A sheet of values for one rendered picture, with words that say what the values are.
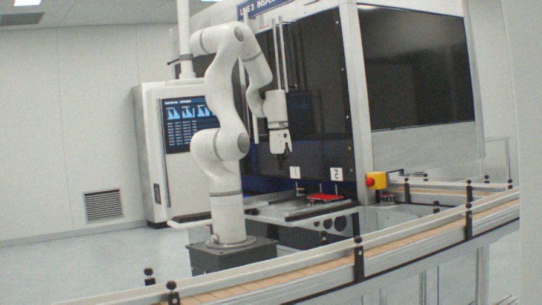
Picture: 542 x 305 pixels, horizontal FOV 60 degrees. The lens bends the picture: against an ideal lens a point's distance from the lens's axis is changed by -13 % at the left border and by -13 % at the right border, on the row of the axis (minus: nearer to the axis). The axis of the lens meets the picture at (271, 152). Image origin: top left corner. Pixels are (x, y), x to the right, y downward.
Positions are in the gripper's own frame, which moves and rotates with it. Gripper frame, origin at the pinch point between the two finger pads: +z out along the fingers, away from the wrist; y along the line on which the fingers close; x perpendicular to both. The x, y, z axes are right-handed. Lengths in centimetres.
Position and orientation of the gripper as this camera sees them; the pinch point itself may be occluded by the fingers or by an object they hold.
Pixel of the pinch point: (281, 165)
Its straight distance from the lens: 228.0
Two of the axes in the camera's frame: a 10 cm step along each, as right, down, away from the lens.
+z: 0.9, 9.9, 0.5
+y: -5.4, 0.0, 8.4
